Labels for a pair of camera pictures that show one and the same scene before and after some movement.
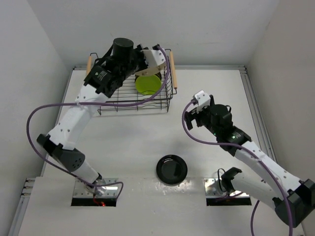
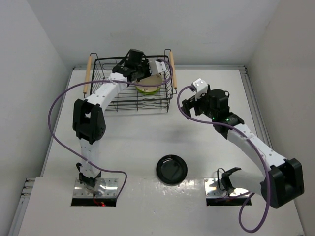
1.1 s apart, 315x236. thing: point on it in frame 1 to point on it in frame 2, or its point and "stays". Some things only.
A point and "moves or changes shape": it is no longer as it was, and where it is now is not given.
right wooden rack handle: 173,71 stays
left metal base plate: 111,191 stays
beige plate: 150,71 moves or changes shape
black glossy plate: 172,169 stays
